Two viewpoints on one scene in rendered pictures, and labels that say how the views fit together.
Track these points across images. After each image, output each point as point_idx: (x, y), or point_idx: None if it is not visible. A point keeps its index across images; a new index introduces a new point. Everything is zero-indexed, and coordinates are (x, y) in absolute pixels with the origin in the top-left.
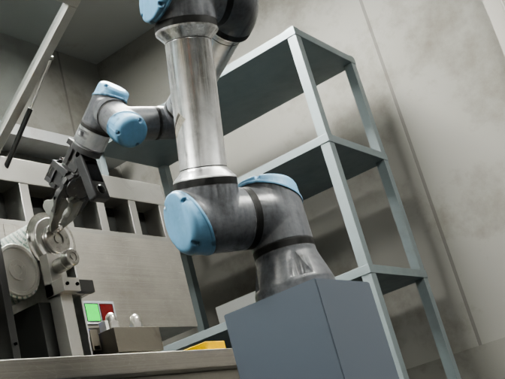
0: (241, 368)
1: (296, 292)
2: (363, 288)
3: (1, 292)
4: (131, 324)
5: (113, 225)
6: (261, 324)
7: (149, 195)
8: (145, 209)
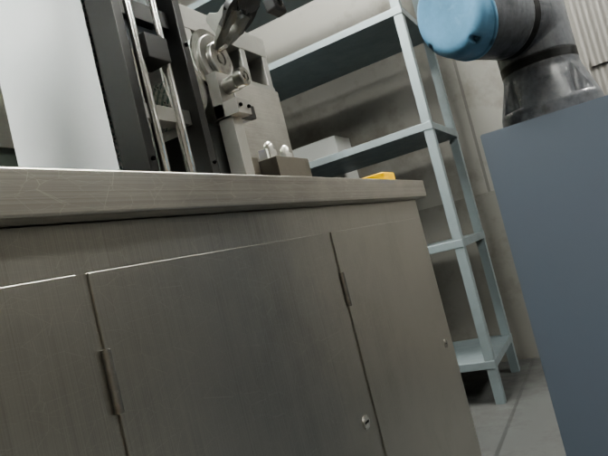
0: (503, 197)
1: (595, 108)
2: None
3: (194, 101)
4: (283, 155)
5: None
6: (536, 146)
7: (255, 47)
8: (249, 60)
